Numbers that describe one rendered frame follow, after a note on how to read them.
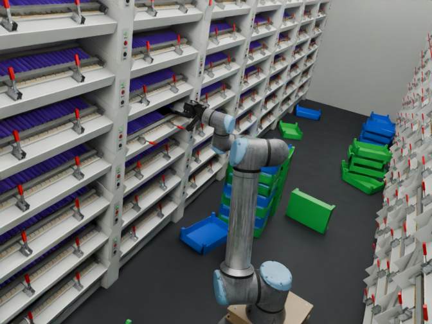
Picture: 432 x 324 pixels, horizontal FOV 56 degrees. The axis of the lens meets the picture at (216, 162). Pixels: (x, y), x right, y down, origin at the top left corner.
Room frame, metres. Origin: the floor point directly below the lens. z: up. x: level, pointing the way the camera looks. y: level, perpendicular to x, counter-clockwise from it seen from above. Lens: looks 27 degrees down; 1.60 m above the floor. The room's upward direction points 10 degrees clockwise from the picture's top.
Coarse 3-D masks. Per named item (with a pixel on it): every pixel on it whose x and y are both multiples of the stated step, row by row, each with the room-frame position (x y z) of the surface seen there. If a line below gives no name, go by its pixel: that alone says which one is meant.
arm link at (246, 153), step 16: (240, 144) 1.47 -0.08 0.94; (256, 144) 1.49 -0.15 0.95; (240, 160) 1.44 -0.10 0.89; (256, 160) 1.46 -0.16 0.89; (240, 176) 1.44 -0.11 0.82; (256, 176) 1.45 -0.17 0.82; (240, 192) 1.42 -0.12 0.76; (256, 192) 1.45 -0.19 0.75; (240, 208) 1.40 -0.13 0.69; (240, 224) 1.39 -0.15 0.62; (240, 240) 1.37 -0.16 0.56; (240, 256) 1.35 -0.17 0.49; (224, 272) 1.33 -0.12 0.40; (240, 272) 1.33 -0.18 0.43; (224, 288) 1.29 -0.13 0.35; (240, 288) 1.30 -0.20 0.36; (256, 288) 1.33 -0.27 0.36; (224, 304) 1.29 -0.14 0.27; (240, 304) 1.31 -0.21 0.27
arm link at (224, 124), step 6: (210, 114) 2.01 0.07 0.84; (216, 114) 2.01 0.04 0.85; (222, 114) 2.01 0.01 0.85; (228, 114) 2.03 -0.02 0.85; (210, 120) 2.00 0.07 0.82; (216, 120) 1.99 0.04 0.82; (222, 120) 1.98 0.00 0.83; (228, 120) 1.98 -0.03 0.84; (234, 120) 2.02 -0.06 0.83; (210, 126) 2.01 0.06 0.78; (216, 126) 1.99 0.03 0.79; (222, 126) 1.97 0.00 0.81; (228, 126) 1.96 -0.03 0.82; (234, 126) 2.03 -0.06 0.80; (216, 132) 1.99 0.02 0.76; (222, 132) 1.98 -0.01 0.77; (228, 132) 1.97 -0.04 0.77
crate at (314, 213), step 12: (300, 192) 2.50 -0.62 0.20; (288, 204) 2.49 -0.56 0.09; (300, 204) 2.45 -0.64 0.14; (312, 204) 2.40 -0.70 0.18; (324, 204) 2.39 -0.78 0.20; (288, 216) 2.48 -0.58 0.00; (300, 216) 2.43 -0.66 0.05; (312, 216) 2.39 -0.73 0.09; (324, 216) 2.35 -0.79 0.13; (312, 228) 2.38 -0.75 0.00; (324, 228) 2.34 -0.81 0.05
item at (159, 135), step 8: (176, 120) 2.10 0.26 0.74; (184, 120) 2.14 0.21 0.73; (168, 128) 1.99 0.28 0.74; (176, 128) 2.03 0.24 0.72; (144, 136) 1.81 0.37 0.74; (152, 136) 1.85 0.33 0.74; (160, 136) 1.88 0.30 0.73; (128, 144) 1.70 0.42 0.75; (136, 144) 1.73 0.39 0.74; (128, 152) 1.64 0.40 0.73; (136, 152) 1.70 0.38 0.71
